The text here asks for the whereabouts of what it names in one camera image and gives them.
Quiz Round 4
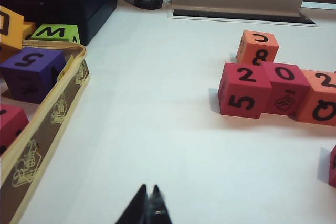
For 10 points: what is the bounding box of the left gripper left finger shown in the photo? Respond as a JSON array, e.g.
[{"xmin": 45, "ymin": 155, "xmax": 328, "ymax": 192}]
[{"xmin": 115, "ymin": 184, "xmax": 148, "ymax": 224}]

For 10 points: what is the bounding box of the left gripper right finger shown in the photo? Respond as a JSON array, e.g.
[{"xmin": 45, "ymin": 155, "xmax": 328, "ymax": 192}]
[{"xmin": 147, "ymin": 184, "xmax": 174, "ymax": 224}]

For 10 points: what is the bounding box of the pink block five two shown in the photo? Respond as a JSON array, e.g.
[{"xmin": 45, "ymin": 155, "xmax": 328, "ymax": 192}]
[{"xmin": 217, "ymin": 62, "xmax": 272, "ymax": 120}]

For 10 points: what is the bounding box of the pink block zero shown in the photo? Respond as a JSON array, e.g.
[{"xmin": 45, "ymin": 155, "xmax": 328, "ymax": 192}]
[{"xmin": 261, "ymin": 61, "xmax": 310, "ymax": 117}]

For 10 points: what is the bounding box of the orange block Q two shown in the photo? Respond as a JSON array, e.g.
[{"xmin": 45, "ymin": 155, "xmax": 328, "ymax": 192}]
[{"xmin": 293, "ymin": 69, "xmax": 336, "ymax": 126}]

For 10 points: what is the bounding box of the green foam letter block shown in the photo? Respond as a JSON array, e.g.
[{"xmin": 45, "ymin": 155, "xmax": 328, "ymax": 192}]
[{"xmin": 28, "ymin": 24, "xmax": 81, "ymax": 45}]

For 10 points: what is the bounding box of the yellow brown fabric tray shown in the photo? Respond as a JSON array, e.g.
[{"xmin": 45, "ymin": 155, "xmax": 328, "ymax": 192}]
[{"xmin": 0, "ymin": 39, "xmax": 91, "ymax": 224}]

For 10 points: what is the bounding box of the pink foam block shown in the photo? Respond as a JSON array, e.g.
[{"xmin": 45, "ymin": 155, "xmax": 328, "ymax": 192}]
[{"xmin": 0, "ymin": 104, "xmax": 29, "ymax": 156}]

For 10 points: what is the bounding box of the purple foam block five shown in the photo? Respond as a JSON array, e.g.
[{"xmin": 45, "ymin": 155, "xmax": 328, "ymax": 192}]
[{"xmin": 0, "ymin": 46, "xmax": 66, "ymax": 104}]

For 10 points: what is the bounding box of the pink block O rabbit seven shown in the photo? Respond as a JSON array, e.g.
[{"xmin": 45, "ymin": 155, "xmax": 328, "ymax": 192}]
[{"xmin": 328, "ymin": 145, "xmax": 336, "ymax": 187}]

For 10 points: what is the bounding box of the orange block eight U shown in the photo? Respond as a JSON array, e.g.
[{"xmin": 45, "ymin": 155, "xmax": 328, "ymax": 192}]
[{"xmin": 236, "ymin": 30, "xmax": 279, "ymax": 66}]

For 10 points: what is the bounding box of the dark blue storage box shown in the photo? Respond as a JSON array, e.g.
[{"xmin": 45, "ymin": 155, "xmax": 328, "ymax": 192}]
[{"xmin": 0, "ymin": 0, "xmax": 119, "ymax": 46}]

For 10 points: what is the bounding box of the small orange foam block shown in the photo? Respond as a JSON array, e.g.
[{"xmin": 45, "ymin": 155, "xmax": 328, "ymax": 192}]
[{"xmin": 22, "ymin": 21, "xmax": 37, "ymax": 41}]

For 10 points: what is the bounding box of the yellow foam block O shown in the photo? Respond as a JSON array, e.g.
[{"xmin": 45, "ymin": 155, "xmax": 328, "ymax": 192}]
[{"xmin": 0, "ymin": 6, "xmax": 25, "ymax": 62}]

